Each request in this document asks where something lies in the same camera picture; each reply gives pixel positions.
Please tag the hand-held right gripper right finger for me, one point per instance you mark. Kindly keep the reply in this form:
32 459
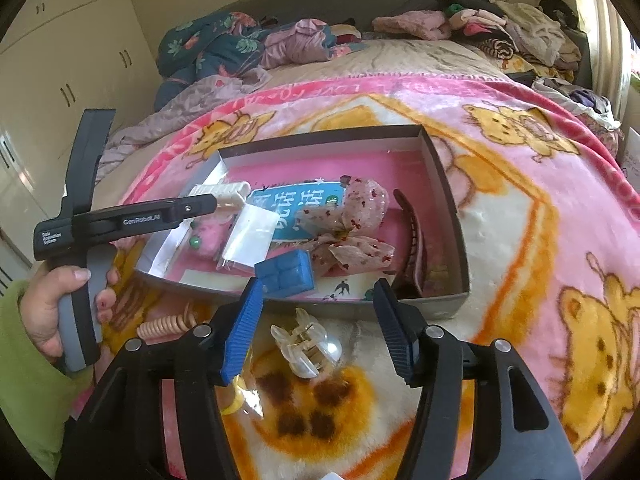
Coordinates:
395 325

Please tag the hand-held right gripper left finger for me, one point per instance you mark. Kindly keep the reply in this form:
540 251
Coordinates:
245 330

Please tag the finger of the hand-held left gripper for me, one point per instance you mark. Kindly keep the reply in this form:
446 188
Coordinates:
150 217

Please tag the pink fuzzy hair clip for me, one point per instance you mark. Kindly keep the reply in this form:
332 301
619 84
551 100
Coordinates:
210 237

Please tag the clear pearl claw clip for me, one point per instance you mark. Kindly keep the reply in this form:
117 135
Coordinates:
305 350

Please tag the small blue box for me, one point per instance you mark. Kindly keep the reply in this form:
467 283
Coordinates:
285 272

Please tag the cream hair claw clip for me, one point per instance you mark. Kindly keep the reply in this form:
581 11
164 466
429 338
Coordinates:
225 191

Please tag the clear plastic packet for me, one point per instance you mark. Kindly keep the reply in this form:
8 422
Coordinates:
250 235

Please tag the grey cardboard box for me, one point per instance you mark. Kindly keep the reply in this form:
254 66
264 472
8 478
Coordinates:
310 165

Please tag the person's left forearm green sleeve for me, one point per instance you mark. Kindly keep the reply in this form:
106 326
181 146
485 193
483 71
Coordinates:
30 400

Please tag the yellow jewelry packet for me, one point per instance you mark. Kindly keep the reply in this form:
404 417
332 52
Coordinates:
245 400

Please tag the person's left hand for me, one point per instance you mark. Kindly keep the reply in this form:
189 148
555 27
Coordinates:
40 305

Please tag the pink printed blanket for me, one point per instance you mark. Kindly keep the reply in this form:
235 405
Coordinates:
500 260

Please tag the cream wardrobe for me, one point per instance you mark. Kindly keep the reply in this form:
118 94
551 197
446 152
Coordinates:
75 60

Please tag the purple bed sheet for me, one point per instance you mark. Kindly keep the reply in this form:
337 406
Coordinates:
200 90

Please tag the dark floral duvet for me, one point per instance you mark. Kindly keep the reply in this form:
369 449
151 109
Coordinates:
215 45

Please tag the lilac garment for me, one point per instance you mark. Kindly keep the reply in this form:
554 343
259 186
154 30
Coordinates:
295 40

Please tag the bed with beige sheet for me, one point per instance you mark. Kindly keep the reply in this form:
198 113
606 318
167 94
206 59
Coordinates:
400 55

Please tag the clear plastic container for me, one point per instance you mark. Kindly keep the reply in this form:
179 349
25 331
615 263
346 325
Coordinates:
632 155

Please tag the pink folded clothes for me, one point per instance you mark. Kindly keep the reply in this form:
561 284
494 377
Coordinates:
410 24

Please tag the pile of mixed clothes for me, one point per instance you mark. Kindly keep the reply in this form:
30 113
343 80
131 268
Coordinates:
525 25

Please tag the pale curtain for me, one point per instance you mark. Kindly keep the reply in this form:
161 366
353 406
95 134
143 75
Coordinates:
605 20

